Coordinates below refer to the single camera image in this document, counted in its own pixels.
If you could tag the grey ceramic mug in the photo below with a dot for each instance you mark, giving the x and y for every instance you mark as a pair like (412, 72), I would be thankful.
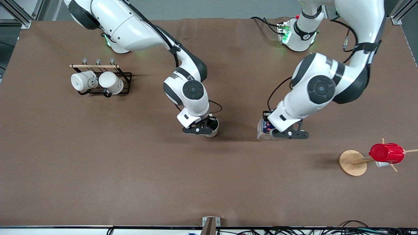
(216, 131)

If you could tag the blue milk carton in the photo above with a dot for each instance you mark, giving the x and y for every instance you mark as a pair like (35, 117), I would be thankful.
(263, 132)

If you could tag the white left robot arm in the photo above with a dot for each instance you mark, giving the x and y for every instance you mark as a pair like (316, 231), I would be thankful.
(359, 19)

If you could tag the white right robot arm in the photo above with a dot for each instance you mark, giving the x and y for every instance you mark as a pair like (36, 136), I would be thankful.
(130, 26)

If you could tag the small white cup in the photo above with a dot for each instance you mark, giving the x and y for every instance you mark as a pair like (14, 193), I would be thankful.
(380, 164)

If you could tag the red plastic cup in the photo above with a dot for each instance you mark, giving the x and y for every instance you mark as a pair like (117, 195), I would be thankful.
(387, 153)

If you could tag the wooden mug tree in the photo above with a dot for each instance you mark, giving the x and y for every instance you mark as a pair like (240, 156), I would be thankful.
(351, 163)

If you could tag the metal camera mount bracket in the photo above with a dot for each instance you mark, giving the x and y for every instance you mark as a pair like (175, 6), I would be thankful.
(210, 225)

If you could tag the aluminium frame post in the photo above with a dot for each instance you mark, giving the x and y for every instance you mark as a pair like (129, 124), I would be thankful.
(396, 21)
(24, 23)

